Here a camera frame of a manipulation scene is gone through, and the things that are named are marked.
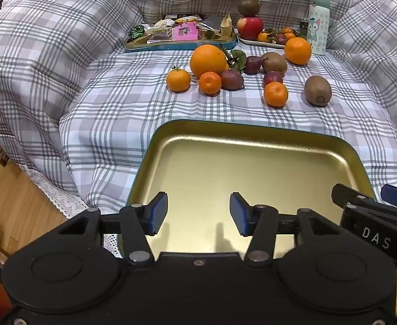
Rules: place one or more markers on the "red apple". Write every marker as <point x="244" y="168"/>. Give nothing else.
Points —
<point x="251" y="28"/>

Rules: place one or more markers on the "white plate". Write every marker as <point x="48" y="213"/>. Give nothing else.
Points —
<point x="252" y="42"/>

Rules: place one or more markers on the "leafy mandarin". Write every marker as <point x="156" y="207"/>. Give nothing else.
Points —
<point x="290" y="36"/>
<point x="286" y="30"/>
<point x="263" y="37"/>

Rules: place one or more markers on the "dark drink can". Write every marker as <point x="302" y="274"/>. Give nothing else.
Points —
<point x="303" y="28"/>

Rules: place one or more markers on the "gold foil bag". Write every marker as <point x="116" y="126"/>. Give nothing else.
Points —
<point x="226" y="25"/>

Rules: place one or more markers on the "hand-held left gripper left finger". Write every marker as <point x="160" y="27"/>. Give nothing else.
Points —
<point x="157" y="213"/>

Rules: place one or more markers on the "purple passion fruit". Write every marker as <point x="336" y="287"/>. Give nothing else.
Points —
<point x="273" y="78"/>
<point x="281" y="39"/>
<point x="253" y="65"/>
<point x="231" y="80"/>

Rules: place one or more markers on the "blue tray of snack packets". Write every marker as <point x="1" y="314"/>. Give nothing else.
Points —
<point x="157" y="32"/>

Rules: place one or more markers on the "large round orange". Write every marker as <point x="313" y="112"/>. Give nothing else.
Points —
<point x="297" y="50"/>

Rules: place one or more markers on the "teal snack tin tray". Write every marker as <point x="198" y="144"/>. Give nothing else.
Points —
<point x="184" y="44"/>

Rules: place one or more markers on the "dark kiwi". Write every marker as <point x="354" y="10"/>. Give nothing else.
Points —
<point x="248" y="7"/>

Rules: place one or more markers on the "white lace bedsheet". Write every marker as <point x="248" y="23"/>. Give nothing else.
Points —
<point x="59" y="199"/>

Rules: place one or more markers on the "pink snack box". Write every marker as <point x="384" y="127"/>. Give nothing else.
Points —
<point x="185" y="31"/>

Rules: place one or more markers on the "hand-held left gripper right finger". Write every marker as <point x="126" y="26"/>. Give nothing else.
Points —
<point x="239" y="213"/>

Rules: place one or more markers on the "large knobbed orange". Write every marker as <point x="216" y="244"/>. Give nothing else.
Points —
<point x="208" y="61"/>

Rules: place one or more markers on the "brown kiwi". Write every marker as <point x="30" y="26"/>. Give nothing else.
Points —
<point x="274" y="62"/>
<point x="317" y="90"/>

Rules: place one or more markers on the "mint cartoon water bottle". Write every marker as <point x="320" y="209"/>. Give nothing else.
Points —
<point x="318" y="23"/>

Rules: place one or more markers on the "gold tin tray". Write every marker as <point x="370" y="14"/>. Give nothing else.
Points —
<point x="235" y="162"/>

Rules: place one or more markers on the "small mandarin with stem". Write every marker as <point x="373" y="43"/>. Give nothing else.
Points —
<point x="178" y="80"/>

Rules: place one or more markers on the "green leafy twig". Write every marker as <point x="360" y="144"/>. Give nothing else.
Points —
<point x="237" y="58"/>

